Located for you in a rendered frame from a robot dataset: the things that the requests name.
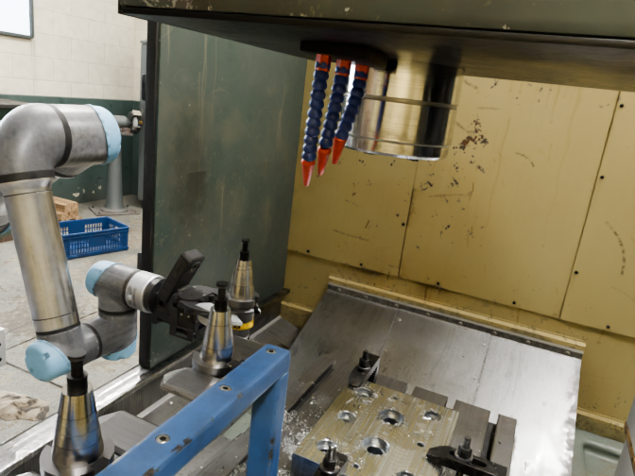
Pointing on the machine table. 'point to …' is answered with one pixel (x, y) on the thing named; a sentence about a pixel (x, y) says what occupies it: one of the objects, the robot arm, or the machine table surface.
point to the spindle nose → (406, 110)
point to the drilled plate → (307, 451)
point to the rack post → (266, 430)
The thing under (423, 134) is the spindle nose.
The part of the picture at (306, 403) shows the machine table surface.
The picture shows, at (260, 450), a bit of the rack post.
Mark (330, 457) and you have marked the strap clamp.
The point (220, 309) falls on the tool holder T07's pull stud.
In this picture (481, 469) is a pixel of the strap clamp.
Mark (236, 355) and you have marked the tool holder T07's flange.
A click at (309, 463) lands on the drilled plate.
